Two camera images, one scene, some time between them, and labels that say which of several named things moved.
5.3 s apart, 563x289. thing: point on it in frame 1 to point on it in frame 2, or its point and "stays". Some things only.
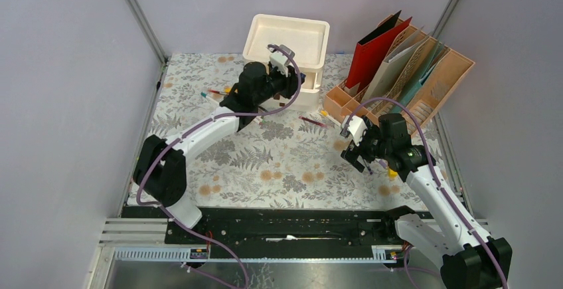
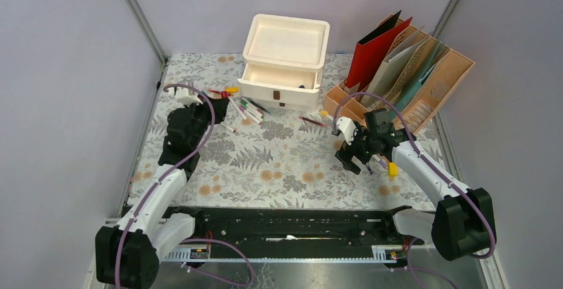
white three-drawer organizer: [308, 39] stays
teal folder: [436, 52] stays
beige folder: [392, 66] stays
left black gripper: [290, 83] to [220, 106]
